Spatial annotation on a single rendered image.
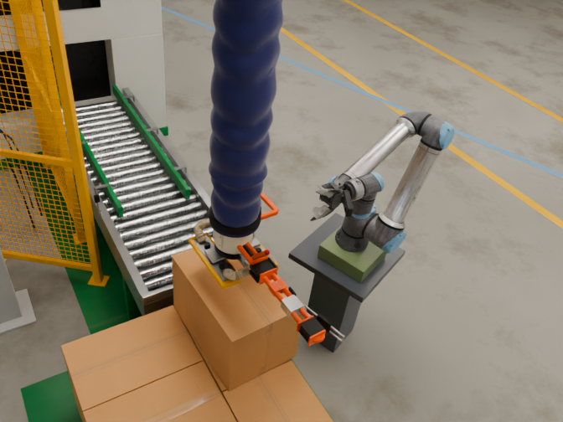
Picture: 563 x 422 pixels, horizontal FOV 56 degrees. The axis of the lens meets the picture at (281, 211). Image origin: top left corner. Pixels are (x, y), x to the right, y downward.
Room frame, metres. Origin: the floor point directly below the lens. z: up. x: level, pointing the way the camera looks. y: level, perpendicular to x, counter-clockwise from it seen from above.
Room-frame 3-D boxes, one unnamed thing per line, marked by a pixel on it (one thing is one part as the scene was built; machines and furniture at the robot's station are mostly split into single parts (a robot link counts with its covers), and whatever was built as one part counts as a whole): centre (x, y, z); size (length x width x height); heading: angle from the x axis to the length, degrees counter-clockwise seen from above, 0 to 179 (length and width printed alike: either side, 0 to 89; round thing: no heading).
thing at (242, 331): (1.72, 0.17, 0.74); 0.60 x 0.40 x 0.40; 39
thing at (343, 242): (2.24, -0.42, 0.89); 0.19 x 0.19 x 0.10
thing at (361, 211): (1.84, -0.34, 1.42); 0.12 x 0.09 x 0.12; 51
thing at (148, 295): (2.02, 0.40, 0.58); 0.70 x 0.03 x 0.06; 126
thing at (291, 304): (1.36, -0.09, 1.23); 0.07 x 0.07 x 0.04; 38
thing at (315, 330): (1.25, -0.17, 1.24); 0.08 x 0.07 x 0.05; 38
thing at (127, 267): (2.78, 1.35, 0.50); 2.31 x 0.05 x 0.19; 36
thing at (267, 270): (1.53, 0.04, 1.24); 0.10 x 0.08 x 0.06; 128
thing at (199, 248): (1.67, 0.27, 1.14); 0.34 x 0.10 x 0.05; 38
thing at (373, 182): (1.83, -0.35, 1.53); 0.12 x 0.09 x 0.10; 129
